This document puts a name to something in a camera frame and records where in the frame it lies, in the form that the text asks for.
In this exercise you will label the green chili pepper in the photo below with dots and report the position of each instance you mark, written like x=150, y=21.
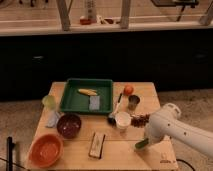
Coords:
x=142, y=144

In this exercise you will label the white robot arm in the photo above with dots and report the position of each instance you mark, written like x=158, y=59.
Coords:
x=165, y=121

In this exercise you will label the dark purple bowl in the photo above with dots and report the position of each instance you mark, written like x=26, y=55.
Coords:
x=69, y=126

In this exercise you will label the orange bowl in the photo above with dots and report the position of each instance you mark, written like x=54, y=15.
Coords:
x=46, y=150

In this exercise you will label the grey sponge in tray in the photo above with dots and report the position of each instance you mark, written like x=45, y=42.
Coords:
x=94, y=103

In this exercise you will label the orange tomato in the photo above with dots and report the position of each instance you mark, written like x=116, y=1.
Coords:
x=128, y=90

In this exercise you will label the green plastic tray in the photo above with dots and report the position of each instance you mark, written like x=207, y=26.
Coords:
x=73, y=101

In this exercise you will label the white cup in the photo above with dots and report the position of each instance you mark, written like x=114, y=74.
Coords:
x=123, y=120

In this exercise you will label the wooden block brush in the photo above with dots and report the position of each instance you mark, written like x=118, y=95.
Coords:
x=96, y=147

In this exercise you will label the light green cup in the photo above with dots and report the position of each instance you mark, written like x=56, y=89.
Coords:
x=49, y=102

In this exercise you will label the red object on shelf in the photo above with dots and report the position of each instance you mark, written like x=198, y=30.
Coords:
x=84, y=21

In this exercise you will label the black-handled spoon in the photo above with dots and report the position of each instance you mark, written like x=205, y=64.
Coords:
x=111, y=116

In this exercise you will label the black stand post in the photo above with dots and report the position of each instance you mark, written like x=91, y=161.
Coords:
x=10, y=147

